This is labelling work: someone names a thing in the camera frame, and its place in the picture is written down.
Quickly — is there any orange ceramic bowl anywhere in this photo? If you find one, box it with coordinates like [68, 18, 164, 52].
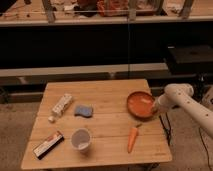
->
[126, 91, 155, 119]

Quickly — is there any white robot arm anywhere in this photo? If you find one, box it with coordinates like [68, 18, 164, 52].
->
[152, 83, 213, 139]

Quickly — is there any orange carrot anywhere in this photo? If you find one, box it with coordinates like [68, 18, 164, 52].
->
[127, 124, 141, 153]

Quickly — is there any blue sponge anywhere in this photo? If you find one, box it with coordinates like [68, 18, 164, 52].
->
[74, 105, 93, 118]

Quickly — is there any white plastic cup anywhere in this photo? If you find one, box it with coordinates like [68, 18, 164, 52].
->
[71, 128, 91, 153]

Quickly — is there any white toothpaste tube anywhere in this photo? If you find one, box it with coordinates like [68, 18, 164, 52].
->
[48, 93, 73, 123]

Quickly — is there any red object on shelf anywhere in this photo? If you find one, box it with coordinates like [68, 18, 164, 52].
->
[97, 0, 128, 17]

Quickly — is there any red black toothpaste box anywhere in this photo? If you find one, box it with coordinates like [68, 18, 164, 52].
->
[33, 131, 64, 160]

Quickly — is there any black cable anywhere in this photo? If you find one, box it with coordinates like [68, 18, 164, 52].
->
[158, 113, 173, 147]

